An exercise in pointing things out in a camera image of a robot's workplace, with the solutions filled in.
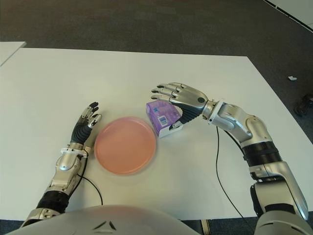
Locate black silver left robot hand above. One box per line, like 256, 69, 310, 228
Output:
70, 102, 102, 144

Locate adjacent white table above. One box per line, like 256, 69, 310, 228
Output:
0, 41, 26, 67

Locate round pink plate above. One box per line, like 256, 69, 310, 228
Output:
94, 117, 157, 175

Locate grey robot torso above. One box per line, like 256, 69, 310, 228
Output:
4, 205, 194, 235

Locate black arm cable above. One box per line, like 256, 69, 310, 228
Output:
215, 127, 245, 218
77, 158, 103, 206

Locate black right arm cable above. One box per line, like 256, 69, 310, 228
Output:
215, 127, 245, 218

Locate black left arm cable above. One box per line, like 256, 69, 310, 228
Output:
77, 158, 103, 206

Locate purple tissue paper pack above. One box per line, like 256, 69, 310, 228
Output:
146, 99, 184, 139

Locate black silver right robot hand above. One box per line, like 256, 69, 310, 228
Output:
151, 82, 209, 130

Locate dark shoes on floor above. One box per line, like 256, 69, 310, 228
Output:
293, 94, 313, 116

